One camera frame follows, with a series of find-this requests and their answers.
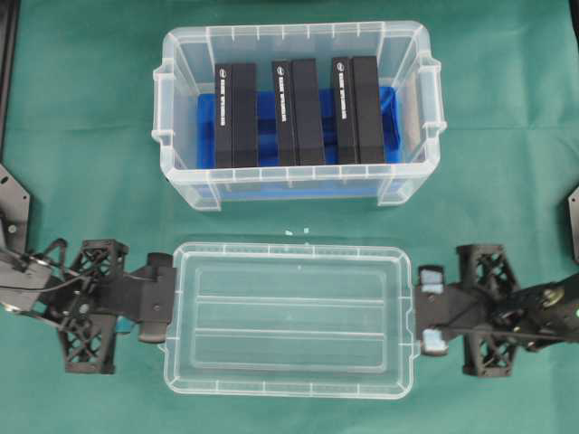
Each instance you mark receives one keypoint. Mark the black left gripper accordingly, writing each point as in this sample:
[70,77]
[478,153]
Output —
[97,292]

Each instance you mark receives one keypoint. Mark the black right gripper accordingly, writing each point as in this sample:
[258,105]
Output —
[475,308]

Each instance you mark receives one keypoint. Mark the clear plastic box lid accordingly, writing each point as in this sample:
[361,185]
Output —
[291,320]

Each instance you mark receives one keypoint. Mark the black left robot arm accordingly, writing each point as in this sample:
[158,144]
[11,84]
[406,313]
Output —
[26,276]

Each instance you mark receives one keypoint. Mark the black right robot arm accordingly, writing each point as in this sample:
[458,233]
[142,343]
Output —
[552,308]

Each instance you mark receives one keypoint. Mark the clear plastic storage box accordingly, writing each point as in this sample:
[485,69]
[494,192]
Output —
[404,63]

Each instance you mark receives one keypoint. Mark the blue foam insert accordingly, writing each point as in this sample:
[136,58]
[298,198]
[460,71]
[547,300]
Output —
[203,121]

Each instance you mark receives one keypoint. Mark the green table cloth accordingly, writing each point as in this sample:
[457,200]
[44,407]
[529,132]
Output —
[78,137]

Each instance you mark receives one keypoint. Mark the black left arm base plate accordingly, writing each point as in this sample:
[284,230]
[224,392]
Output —
[13,199]

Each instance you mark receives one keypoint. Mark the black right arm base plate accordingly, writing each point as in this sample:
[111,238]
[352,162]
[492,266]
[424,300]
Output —
[573,210]

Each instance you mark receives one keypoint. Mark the black camera box right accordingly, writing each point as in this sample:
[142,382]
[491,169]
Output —
[358,116]

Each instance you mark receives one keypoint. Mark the black camera box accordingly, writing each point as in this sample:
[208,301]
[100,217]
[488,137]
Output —
[235,115]
[298,113]
[358,116]

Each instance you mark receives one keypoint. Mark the black camera box middle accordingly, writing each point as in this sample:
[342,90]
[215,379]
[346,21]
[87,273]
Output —
[298,113]

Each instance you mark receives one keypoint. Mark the black camera box left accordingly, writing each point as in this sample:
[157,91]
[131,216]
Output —
[235,115]

